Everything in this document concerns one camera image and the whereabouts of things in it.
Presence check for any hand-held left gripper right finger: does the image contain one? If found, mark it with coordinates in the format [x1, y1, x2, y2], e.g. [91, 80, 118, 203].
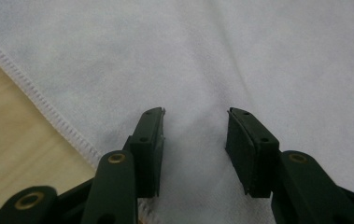
[224, 106, 281, 200]

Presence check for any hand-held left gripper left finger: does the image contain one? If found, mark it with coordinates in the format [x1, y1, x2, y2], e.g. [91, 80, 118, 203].
[122, 106, 166, 199]

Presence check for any white towel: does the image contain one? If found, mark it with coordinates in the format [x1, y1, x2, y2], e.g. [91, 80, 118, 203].
[0, 0, 354, 224]

